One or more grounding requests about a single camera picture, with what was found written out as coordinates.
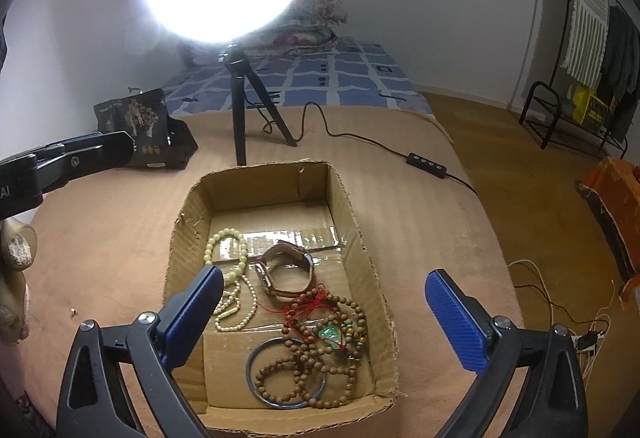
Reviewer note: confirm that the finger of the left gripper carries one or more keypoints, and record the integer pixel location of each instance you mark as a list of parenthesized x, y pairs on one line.
[(60, 162)]

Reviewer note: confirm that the white striped hanging towel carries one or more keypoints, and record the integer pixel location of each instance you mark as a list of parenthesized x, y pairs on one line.
[(587, 36)]

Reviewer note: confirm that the black clothes rack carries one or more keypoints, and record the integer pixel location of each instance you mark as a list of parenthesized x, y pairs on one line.
[(545, 103)]

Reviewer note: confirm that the floor power strip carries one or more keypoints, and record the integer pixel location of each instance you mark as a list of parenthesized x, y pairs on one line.
[(586, 343)]

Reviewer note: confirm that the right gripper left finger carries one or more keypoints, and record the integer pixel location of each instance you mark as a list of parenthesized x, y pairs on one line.
[(94, 400)]

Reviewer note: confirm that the red cord green pendant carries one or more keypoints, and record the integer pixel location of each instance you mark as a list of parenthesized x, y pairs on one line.
[(328, 321)]

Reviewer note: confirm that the blue checkered bed sheet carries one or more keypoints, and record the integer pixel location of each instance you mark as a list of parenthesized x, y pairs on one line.
[(351, 74)]

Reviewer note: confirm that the orange cloth covered box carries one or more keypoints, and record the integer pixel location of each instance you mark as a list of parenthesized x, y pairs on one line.
[(615, 185)]

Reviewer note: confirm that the brown leather watch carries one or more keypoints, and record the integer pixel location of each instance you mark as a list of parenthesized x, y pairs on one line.
[(285, 270)]

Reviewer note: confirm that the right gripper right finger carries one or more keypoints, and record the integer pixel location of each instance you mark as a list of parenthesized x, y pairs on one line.
[(552, 400)]

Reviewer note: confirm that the brown cardboard box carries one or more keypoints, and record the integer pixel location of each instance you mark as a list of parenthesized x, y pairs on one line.
[(303, 344)]

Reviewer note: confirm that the yellow black box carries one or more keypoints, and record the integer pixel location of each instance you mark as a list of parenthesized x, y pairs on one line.
[(589, 111)]

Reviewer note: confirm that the black tripod stand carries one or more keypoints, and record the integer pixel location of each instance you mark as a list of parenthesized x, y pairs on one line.
[(237, 63)]

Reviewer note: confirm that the dark metal bangle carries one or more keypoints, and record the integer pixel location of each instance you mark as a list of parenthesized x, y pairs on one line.
[(307, 381)]

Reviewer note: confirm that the gloved left hand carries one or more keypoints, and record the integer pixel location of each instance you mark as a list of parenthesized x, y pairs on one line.
[(19, 245)]

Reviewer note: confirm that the dark hanging clothes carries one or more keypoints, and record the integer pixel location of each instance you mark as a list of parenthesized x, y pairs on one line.
[(619, 81)]

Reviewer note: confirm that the black snack bag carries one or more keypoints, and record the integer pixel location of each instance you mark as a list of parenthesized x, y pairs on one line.
[(160, 141)]

